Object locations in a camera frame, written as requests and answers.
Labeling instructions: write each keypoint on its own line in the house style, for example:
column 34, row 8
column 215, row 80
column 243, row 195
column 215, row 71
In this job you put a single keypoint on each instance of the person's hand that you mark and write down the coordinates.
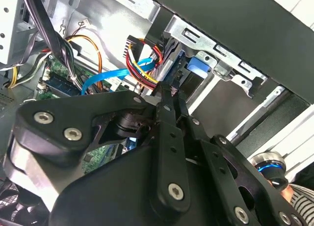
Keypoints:
column 287, row 193

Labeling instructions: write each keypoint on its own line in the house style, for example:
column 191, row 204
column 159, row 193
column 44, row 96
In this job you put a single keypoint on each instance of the hard disk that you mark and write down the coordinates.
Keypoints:
column 197, row 65

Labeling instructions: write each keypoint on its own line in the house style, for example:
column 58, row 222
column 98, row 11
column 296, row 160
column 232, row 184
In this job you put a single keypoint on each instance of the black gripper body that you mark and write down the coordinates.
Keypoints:
column 110, row 191

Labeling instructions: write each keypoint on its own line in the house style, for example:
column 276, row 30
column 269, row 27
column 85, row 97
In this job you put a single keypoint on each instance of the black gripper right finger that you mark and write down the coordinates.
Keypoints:
column 220, row 162

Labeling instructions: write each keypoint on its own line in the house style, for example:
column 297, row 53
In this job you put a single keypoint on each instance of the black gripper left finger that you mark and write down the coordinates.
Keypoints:
column 61, row 120

